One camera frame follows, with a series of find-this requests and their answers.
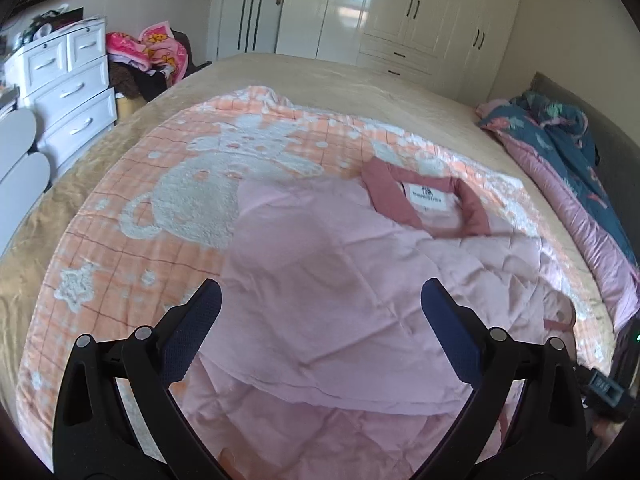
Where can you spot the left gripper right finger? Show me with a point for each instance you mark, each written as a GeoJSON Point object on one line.
{"type": "Point", "coordinates": [523, 419]}

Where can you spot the orange white bear blanket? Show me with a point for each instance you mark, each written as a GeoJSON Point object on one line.
{"type": "Point", "coordinates": [159, 223]}

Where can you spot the white glossy wardrobe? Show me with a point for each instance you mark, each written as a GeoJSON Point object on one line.
{"type": "Point", "coordinates": [451, 47]}

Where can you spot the white drawer chest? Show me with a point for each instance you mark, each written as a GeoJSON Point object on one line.
{"type": "Point", "coordinates": [63, 79]}

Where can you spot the white rounded chair back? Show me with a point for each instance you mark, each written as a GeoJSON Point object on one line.
{"type": "Point", "coordinates": [25, 175]}

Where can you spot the pink quilted jacket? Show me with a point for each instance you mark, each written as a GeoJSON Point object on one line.
{"type": "Point", "coordinates": [321, 364]}

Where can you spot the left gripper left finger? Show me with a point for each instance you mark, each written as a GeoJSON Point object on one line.
{"type": "Point", "coordinates": [116, 418]}

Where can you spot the tan bed cover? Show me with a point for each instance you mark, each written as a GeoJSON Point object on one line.
{"type": "Point", "coordinates": [342, 88]}

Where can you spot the pink yellow clothes pile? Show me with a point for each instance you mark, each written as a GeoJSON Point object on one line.
{"type": "Point", "coordinates": [149, 64]}

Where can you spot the grey bed headboard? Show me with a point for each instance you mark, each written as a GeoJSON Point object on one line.
{"type": "Point", "coordinates": [618, 168]}

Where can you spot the white bedroom door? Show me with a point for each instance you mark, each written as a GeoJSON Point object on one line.
{"type": "Point", "coordinates": [247, 26]}

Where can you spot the blue and pink duvet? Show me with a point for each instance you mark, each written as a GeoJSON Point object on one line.
{"type": "Point", "coordinates": [552, 144]}

